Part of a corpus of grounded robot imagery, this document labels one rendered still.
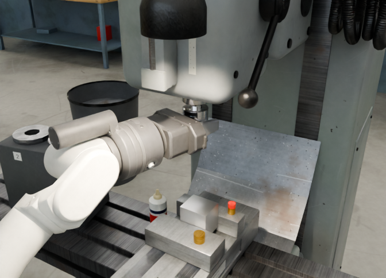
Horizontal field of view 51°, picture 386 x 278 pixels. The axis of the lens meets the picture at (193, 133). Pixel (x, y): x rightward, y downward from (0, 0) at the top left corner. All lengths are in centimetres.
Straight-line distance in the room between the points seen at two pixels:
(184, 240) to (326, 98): 50
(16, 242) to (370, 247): 217
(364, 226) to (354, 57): 180
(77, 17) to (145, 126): 623
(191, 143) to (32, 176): 48
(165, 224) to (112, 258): 16
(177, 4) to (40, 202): 31
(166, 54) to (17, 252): 33
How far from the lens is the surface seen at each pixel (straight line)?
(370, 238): 261
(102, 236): 100
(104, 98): 302
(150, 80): 60
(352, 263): 241
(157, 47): 58
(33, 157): 101
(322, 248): 125
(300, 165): 109
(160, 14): 42
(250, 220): 92
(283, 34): 75
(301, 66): 103
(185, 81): 62
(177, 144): 67
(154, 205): 94
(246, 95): 59
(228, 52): 59
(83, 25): 678
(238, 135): 114
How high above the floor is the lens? 154
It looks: 25 degrees down
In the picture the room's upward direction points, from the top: straight up
